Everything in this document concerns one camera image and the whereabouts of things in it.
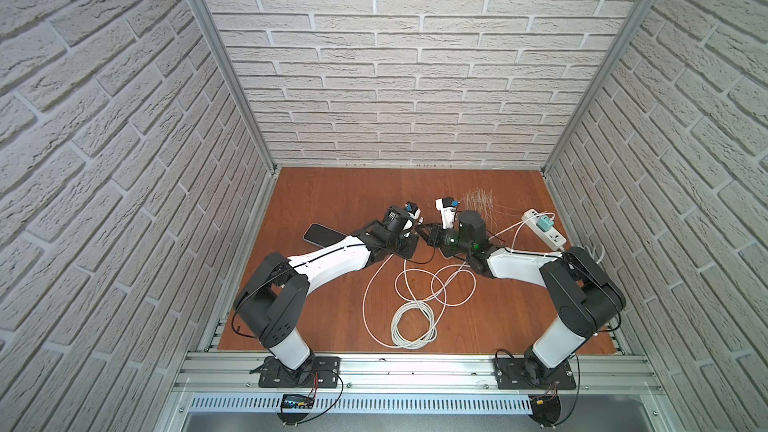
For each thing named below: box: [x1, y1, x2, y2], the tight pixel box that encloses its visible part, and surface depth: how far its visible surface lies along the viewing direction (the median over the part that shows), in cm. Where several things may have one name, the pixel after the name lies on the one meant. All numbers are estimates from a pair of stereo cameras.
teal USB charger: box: [536, 215, 555, 233], surface depth 98 cm
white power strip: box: [522, 209, 567, 251], surface depth 100 cm
